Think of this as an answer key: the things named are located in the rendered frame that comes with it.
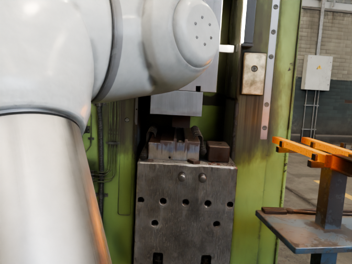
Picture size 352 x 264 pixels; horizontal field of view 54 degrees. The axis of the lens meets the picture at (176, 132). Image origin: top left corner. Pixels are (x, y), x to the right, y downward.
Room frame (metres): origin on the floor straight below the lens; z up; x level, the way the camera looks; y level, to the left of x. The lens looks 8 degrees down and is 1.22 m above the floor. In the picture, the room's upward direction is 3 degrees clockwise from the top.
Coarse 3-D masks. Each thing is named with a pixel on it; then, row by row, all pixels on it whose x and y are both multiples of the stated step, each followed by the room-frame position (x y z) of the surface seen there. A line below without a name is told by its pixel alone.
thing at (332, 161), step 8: (288, 144) 1.18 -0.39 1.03; (296, 144) 1.15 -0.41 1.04; (304, 152) 1.08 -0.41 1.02; (312, 152) 1.04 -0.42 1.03; (320, 152) 1.02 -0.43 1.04; (320, 160) 0.99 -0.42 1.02; (328, 160) 0.95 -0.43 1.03; (336, 160) 0.94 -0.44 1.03; (344, 160) 0.90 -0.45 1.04; (336, 168) 0.93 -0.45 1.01; (344, 168) 0.90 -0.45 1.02
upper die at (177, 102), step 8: (152, 96) 1.34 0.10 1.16; (160, 96) 1.34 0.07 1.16; (168, 96) 1.34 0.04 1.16; (176, 96) 1.34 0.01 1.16; (184, 96) 1.34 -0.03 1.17; (192, 96) 1.34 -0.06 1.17; (200, 96) 1.34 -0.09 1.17; (152, 104) 1.34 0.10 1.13; (160, 104) 1.34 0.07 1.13; (168, 104) 1.34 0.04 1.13; (176, 104) 1.34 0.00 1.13; (184, 104) 1.34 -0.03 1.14; (192, 104) 1.34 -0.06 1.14; (200, 104) 1.34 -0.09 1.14; (152, 112) 1.34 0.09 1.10; (160, 112) 1.34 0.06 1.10; (168, 112) 1.34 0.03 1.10; (176, 112) 1.34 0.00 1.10; (184, 112) 1.34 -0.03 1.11; (192, 112) 1.34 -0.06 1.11; (200, 112) 1.34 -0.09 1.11
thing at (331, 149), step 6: (306, 138) 1.29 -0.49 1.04; (312, 138) 1.30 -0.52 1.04; (306, 144) 1.29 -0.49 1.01; (318, 144) 1.21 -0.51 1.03; (324, 144) 1.18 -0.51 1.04; (330, 144) 1.19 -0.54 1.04; (324, 150) 1.17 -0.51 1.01; (330, 150) 1.14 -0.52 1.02; (336, 150) 1.11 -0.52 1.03; (342, 150) 1.08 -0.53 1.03; (348, 150) 1.08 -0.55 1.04
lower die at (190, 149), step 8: (160, 128) 1.75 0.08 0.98; (168, 128) 1.69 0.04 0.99; (184, 128) 1.65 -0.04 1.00; (152, 136) 1.49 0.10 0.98; (160, 136) 1.50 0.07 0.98; (168, 136) 1.45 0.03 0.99; (176, 136) 1.40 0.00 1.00; (192, 136) 1.47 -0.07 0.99; (152, 144) 1.34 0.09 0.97; (160, 144) 1.34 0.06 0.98; (168, 144) 1.34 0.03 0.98; (176, 144) 1.34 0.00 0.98; (184, 144) 1.34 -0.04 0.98; (192, 144) 1.34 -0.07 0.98; (152, 152) 1.34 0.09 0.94; (160, 152) 1.34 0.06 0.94; (168, 152) 1.34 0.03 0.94; (176, 152) 1.34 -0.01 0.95; (184, 152) 1.34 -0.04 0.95; (192, 152) 1.34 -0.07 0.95; (184, 160) 1.34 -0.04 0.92
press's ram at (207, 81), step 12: (204, 0) 1.34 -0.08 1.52; (216, 0) 1.34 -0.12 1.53; (216, 12) 1.34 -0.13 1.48; (228, 48) 1.53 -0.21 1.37; (216, 60) 1.34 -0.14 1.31; (204, 72) 1.34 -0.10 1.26; (216, 72) 1.34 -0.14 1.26; (192, 84) 1.34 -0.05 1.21; (204, 84) 1.34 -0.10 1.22; (216, 84) 1.34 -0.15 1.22
